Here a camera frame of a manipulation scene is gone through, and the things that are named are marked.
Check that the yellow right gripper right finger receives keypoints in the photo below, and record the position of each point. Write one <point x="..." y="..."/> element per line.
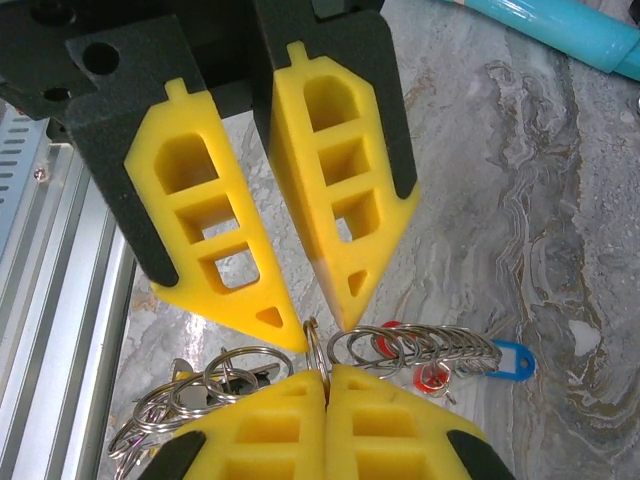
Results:
<point x="395" y="440"/>

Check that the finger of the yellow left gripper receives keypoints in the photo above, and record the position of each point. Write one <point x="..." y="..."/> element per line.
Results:
<point x="150" y="240"/>
<point x="380" y="165"/>

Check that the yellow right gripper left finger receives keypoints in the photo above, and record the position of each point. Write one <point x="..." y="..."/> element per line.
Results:
<point x="260" y="440"/>

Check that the red plastic key tag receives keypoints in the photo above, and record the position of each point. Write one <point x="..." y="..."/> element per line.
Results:
<point x="431" y="385"/>

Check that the blue plastic key tag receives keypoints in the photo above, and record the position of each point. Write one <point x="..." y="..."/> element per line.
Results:
<point x="520" y="362"/>

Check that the teal plastic bottle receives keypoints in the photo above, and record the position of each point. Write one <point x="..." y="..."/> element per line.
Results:
<point x="550" y="30"/>

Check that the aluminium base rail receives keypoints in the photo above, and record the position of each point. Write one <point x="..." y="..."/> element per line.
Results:
<point x="60" y="325"/>

